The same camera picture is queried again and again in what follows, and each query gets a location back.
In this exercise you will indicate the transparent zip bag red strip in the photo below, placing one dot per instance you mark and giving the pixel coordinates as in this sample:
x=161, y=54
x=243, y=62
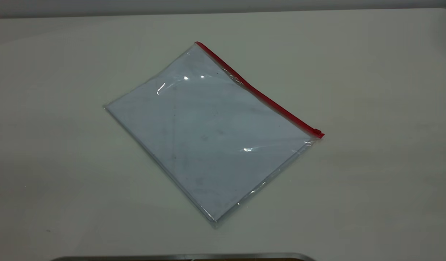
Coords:
x=212, y=134

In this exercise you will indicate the red zipper slider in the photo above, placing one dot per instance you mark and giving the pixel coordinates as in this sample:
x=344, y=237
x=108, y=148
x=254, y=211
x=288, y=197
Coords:
x=318, y=132

